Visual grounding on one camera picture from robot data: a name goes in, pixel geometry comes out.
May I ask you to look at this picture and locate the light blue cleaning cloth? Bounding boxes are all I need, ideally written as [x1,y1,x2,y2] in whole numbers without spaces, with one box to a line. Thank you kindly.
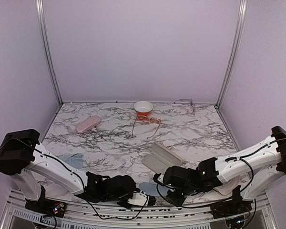
[139,182,169,197]

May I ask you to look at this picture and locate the pink hard glasses case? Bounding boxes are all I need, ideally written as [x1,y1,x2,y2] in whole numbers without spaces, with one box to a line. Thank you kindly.
[142,142,183,174]

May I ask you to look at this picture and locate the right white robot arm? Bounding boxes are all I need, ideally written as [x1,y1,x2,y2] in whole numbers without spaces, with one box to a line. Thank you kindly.
[161,126,286,219]

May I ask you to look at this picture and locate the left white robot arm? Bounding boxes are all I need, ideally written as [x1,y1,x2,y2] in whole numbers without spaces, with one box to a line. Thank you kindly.
[0,129,156,212]

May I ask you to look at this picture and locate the pink transparent sunglasses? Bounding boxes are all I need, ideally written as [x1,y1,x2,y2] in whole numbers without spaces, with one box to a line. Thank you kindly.
[132,115,162,139]

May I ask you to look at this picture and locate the grey swirl ceramic plate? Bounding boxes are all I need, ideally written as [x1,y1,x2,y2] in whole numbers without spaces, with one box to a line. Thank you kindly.
[214,176,240,196]

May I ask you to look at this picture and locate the pink soft glasses case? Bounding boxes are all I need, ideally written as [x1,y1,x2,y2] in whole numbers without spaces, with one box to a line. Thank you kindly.
[76,115,101,134]

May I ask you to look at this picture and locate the orange white bowl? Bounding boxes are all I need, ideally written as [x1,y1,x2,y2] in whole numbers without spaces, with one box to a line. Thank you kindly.
[133,101,153,116]

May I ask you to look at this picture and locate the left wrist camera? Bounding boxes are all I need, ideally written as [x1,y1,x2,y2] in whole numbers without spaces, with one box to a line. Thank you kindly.
[127,192,149,207]

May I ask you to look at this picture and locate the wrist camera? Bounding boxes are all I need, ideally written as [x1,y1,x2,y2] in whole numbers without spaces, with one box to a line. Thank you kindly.
[153,173,164,186]
[127,192,149,207]

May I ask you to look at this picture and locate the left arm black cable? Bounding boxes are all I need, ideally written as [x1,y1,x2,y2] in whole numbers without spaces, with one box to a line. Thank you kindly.
[11,137,153,220]

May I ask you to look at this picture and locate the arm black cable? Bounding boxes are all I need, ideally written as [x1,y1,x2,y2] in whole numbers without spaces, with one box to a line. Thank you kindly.
[153,137,286,209]
[11,137,153,220]

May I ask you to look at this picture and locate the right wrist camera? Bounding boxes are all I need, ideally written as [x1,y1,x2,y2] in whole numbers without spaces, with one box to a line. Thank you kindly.
[153,173,164,186]

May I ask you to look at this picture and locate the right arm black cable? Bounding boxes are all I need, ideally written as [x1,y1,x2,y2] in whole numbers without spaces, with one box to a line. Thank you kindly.
[153,137,286,209]

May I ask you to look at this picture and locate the front aluminium rail base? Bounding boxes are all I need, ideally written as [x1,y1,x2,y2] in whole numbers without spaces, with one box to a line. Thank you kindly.
[0,190,277,229]

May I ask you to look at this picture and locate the right aluminium frame post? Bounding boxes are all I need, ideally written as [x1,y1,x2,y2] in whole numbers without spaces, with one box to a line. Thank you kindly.
[215,0,248,110]

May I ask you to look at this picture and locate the aluminium frame post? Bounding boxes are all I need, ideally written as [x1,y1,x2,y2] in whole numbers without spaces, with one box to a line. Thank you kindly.
[36,0,63,107]
[215,0,248,110]

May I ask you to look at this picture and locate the left aluminium frame post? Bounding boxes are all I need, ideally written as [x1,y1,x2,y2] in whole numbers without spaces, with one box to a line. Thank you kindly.
[36,0,63,107]

